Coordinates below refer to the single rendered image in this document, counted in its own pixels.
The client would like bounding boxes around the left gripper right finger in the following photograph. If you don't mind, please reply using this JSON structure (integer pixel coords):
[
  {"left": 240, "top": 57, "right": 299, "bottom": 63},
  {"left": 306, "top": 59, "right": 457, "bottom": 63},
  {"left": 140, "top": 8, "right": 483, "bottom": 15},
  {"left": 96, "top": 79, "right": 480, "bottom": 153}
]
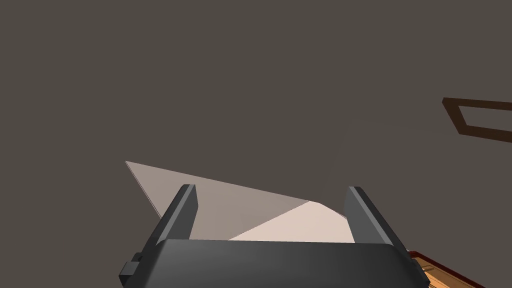
[{"left": 343, "top": 185, "right": 395, "bottom": 246}]

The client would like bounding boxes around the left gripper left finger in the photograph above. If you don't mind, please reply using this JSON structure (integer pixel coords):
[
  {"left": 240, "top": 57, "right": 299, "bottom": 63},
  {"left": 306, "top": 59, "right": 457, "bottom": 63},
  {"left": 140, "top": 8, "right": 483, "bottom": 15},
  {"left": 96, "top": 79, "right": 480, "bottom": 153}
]
[{"left": 155, "top": 183, "right": 199, "bottom": 246}]

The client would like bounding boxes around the dark brown picture frame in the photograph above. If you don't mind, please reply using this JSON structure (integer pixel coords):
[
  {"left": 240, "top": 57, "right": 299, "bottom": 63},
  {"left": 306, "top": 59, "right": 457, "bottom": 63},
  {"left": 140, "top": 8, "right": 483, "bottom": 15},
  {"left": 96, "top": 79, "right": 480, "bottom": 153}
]
[{"left": 441, "top": 97, "right": 512, "bottom": 144}]

